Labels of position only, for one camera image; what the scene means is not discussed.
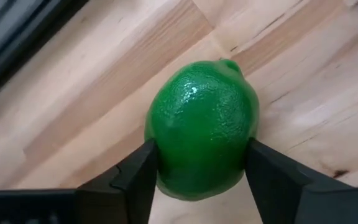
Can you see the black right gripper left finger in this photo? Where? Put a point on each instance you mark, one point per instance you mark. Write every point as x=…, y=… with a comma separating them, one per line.
x=129, y=186

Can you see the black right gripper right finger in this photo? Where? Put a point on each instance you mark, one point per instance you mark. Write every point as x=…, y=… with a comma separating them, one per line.
x=284, y=193

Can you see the green lime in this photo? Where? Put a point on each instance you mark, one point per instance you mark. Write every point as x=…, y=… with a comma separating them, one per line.
x=202, y=124

